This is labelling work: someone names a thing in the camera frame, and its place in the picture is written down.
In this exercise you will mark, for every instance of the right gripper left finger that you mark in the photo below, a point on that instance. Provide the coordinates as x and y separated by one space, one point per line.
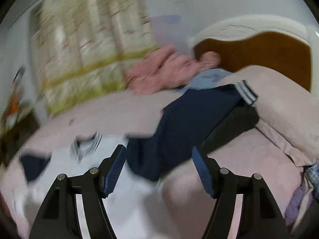
58 214

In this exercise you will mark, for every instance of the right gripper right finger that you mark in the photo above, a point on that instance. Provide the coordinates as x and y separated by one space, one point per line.
260 214

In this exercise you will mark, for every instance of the white navy varsity jacket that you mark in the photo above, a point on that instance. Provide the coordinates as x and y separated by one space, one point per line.
185 123

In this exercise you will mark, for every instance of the pink bed sheet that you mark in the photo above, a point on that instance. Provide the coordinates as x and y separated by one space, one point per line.
175 207

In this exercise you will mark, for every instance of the dark wooden side table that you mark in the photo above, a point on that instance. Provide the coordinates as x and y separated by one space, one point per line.
14 139

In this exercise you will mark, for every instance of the folded black garment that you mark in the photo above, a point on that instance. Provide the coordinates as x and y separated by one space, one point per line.
241 119

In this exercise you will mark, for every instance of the pink pillow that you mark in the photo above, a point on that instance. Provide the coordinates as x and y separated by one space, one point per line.
288 115

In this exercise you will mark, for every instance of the orange plush toy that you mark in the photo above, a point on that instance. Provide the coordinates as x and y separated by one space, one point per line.
14 100

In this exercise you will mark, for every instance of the light blue pillow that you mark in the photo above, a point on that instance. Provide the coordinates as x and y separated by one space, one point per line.
205 80

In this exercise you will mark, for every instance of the pink crumpled quilt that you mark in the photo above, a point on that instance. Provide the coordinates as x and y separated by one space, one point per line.
165 69

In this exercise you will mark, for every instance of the brown white headboard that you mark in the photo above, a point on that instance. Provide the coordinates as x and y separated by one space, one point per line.
275 42

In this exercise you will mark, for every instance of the tree pattern curtain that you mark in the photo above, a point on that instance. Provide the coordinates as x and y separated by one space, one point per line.
84 48

